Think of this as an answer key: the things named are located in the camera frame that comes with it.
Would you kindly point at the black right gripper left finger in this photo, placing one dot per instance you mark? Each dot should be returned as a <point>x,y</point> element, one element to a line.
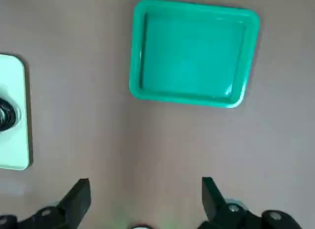
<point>71,206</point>

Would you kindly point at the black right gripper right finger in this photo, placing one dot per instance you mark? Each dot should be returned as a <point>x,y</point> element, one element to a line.
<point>216,209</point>

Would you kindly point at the pale green tray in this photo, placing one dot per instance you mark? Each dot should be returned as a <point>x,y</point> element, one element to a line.
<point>14,150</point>

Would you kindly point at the green plastic tray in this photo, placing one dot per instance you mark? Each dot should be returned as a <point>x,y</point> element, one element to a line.
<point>192,56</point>

